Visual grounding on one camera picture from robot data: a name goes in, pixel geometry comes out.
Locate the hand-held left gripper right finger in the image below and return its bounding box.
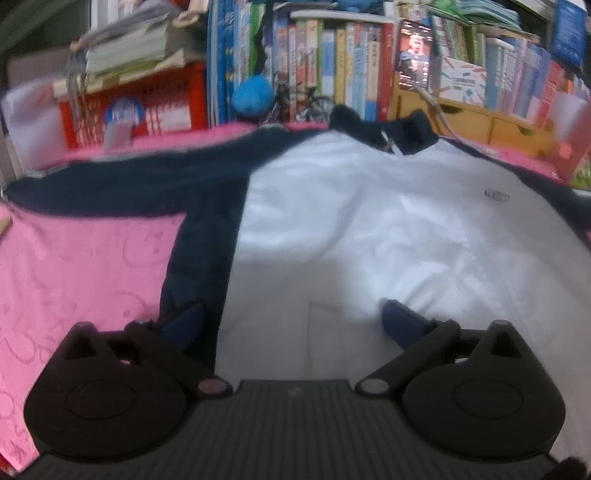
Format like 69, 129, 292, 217
355, 299, 532, 397

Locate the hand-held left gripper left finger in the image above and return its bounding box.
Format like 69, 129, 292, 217
60, 300, 234, 398

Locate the white and navy jacket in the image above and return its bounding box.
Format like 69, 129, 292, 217
7, 105, 591, 467

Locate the large red plastic crate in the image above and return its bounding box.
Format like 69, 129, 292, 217
54, 62, 209, 149

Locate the blue round tag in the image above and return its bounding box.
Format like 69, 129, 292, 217
103, 99, 145, 149

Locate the wooden drawer box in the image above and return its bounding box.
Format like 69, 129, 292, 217
390, 83, 557, 158

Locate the blue plush ball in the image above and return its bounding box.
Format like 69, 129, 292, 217
231, 75, 274, 117

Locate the miniature bicycle model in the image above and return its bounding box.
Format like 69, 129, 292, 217
265, 80, 336, 126

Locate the white box with colourful print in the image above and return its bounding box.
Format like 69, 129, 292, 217
434, 55, 488, 110

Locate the row of thick colourful books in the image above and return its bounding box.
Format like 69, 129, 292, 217
270, 18, 399, 123

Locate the dark photo magazine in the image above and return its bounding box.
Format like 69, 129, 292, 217
396, 19, 435, 89

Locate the row of thin blue booklets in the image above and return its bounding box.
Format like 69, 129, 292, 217
208, 0, 274, 126

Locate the row of thin shelf books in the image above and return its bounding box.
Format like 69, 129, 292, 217
429, 14, 591, 126

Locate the stack of worn books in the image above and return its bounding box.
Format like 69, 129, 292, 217
68, 0, 206, 89

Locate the white shelf board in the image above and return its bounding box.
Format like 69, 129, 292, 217
288, 10, 396, 24

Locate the stack of green booklets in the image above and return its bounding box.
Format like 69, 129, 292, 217
434, 0, 523, 31

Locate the dark blue plush toy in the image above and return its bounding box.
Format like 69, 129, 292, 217
339, 0, 385, 13

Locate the blue hardcover book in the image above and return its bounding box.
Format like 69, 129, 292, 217
551, 0, 588, 68

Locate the grey cable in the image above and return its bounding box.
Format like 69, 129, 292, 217
418, 88, 456, 140

